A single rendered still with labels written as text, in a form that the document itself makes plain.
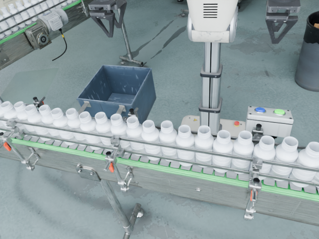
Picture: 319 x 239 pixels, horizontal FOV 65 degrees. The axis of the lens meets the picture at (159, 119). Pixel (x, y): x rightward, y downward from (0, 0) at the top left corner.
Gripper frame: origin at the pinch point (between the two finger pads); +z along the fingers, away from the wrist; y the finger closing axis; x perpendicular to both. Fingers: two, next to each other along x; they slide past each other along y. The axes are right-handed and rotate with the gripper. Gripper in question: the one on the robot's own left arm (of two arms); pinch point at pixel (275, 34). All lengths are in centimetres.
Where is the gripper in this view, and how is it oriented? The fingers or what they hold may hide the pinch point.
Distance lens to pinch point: 74.3
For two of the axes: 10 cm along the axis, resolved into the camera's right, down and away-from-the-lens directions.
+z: 1.2, 7.0, 7.1
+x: -9.5, -1.3, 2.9
